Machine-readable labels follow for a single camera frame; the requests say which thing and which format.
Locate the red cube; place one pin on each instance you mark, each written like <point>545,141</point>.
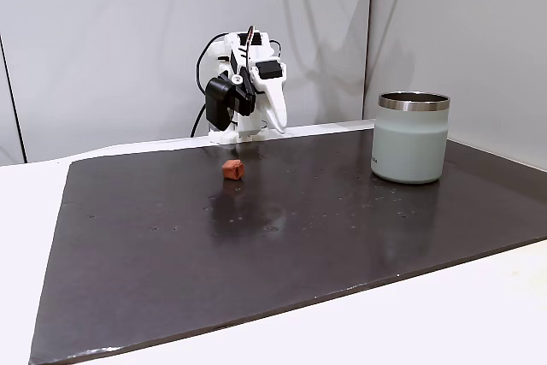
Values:
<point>233,169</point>

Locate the pale green steel-rimmed cup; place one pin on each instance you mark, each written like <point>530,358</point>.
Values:
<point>409,147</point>

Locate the dark brown table mat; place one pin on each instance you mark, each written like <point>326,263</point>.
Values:
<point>256,254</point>

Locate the black camera box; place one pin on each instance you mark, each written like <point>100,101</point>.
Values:
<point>218,100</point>

